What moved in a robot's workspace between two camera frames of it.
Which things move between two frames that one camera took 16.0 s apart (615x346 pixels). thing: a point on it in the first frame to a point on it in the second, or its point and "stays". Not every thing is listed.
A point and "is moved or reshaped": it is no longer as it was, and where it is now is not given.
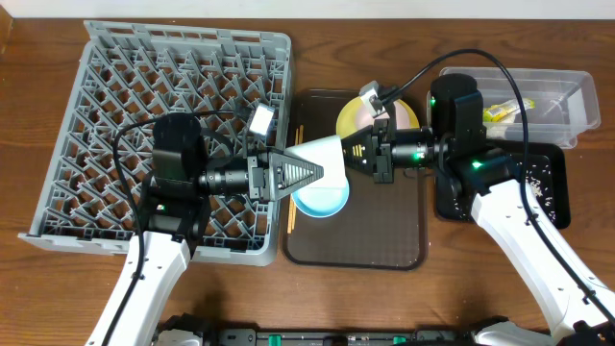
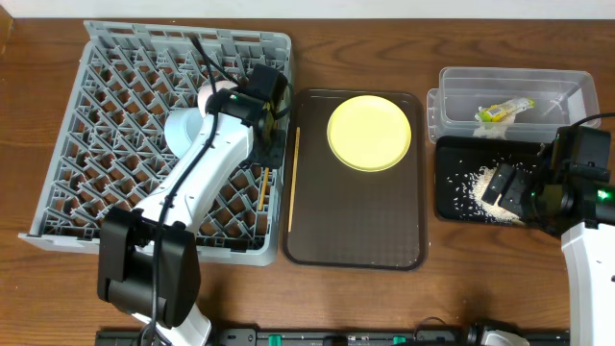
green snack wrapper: x=504 y=112 stays
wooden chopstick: x=299 y=135 stays
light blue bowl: x=321 y=202 is moved or reshaped
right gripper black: x=381 y=153 to x=524 y=196
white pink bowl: x=365 y=113 to x=207 y=89
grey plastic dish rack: x=120 y=74 stays
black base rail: x=319 y=337 stays
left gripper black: x=259 y=178 to x=269 y=145
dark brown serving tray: x=381 y=226 stays
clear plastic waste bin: x=560 y=104 stays
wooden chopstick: x=292 y=206 is moved or reshaped
